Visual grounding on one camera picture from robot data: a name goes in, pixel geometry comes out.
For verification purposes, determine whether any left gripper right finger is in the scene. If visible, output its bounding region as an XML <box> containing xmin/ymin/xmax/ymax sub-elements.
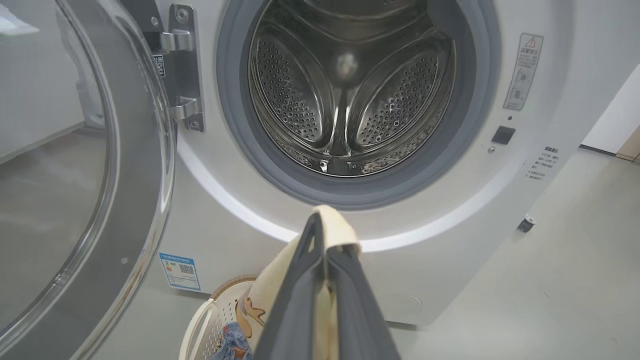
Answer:
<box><xmin>325</xmin><ymin>244</ymin><xmax>401</xmax><ymax>360</ymax></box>

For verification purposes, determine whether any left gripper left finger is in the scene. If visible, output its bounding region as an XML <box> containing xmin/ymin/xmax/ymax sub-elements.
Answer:
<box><xmin>254</xmin><ymin>212</ymin><xmax>329</xmax><ymax>360</ymax></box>

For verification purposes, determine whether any cream fabric garment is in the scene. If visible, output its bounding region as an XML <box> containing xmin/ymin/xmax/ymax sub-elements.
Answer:
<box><xmin>235</xmin><ymin>204</ymin><xmax>362</xmax><ymax>360</ymax></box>

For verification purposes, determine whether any blue cartoon print garment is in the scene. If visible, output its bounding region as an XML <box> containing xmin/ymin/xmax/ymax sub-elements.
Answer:
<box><xmin>212</xmin><ymin>322</ymin><xmax>254</xmax><ymax>360</ymax></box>

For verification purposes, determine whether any round black glass washer door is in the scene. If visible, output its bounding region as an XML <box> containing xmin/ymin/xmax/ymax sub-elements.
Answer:
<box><xmin>0</xmin><ymin>0</ymin><xmax>177</xmax><ymax>360</ymax></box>

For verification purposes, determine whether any white perforated basket brown rim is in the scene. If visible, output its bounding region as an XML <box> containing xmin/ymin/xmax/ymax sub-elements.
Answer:
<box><xmin>179</xmin><ymin>275</ymin><xmax>261</xmax><ymax>360</ymax></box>

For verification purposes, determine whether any white front-load washing machine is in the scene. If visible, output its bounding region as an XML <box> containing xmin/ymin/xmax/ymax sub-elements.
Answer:
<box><xmin>90</xmin><ymin>0</ymin><xmax>640</xmax><ymax>327</ymax></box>

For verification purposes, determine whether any grey rubber door gasket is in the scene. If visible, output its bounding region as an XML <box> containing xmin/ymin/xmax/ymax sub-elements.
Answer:
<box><xmin>216</xmin><ymin>0</ymin><xmax>502</xmax><ymax>211</ymax></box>

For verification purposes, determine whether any black door latch socket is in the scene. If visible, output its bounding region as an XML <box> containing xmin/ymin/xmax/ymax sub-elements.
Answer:
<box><xmin>491</xmin><ymin>126</ymin><xmax>517</xmax><ymax>146</ymax></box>

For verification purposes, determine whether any metal door hinge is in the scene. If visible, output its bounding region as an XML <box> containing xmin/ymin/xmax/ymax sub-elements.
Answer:
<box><xmin>145</xmin><ymin>3</ymin><xmax>206</xmax><ymax>133</ymax></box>

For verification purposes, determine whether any blue energy label sticker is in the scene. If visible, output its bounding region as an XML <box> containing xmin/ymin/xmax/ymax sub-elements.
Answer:
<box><xmin>159</xmin><ymin>252</ymin><xmax>202</xmax><ymax>292</ymax></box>

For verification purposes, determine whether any perforated steel washer drum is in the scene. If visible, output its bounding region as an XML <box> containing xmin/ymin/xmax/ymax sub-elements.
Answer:
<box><xmin>248</xmin><ymin>0</ymin><xmax>457</xmax><ymax>177</ymax></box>

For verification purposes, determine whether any grey warning label sticker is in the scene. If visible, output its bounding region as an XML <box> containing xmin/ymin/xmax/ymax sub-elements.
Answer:
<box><xmin>503</xmin><ymin>33</ymin><xmax>545</xmax><ymax>111</ymax></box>

